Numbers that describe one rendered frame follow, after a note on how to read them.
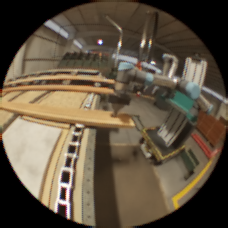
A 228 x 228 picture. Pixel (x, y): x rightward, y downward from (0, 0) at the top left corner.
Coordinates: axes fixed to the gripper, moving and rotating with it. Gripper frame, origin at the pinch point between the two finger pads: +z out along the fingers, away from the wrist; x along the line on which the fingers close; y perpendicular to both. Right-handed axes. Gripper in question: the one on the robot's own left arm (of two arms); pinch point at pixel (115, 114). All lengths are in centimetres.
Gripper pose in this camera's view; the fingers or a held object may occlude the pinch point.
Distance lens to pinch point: 52.1
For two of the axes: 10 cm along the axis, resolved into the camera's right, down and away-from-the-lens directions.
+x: -9.8, -1.1, -1.9
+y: -1.0, -5.2, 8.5
